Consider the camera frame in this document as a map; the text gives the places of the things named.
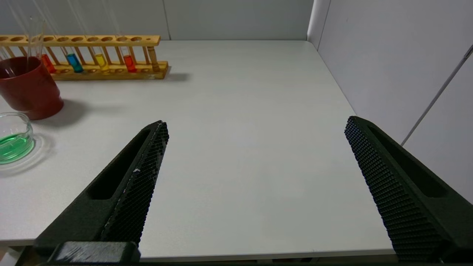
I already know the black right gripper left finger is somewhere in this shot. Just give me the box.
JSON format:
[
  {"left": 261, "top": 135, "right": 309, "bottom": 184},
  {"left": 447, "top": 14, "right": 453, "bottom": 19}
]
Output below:
[{"left": 26, "top": 120, "right": 170, "bottom": 263}]

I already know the blue pigment glass test tube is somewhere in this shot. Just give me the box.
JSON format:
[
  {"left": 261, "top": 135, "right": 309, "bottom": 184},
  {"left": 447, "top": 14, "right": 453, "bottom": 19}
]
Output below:
[{"left": 48, "top": 0, "right": 84, "bottom": 73}]

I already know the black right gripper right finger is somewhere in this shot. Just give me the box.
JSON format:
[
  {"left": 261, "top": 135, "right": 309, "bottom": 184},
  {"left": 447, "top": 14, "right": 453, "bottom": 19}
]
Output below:
[{"left": 344, "top": 116, "right": 473, "bottom": 263}]

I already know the dark red plastic cup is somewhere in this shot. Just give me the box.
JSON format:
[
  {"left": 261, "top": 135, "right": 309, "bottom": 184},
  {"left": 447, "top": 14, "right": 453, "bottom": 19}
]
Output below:
[{"left": 0, "top": 56, "right": 64, "bottom": 120}]

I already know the wooden test tube rack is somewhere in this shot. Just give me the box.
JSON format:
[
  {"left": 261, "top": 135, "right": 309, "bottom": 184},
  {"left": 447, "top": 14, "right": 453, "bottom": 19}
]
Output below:
[{"left": 0, "top": 35, "right": 169, "bottom": 81}]

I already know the clear glass beaker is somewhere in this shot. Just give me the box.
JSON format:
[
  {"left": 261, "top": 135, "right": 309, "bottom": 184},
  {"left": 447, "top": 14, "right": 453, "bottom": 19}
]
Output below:
[{"left": 0, "top": 112, "right": 35, "bottom": 165}]

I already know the red pigment glass test tube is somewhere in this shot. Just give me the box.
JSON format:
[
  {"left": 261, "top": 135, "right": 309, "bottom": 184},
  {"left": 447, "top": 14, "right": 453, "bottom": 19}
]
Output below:
[
  {"left": 31, "top": 0, "right": 57, "bottom": 74},
  {"left": 107, "top": 0, "right": 137, "bottom": 73}
]

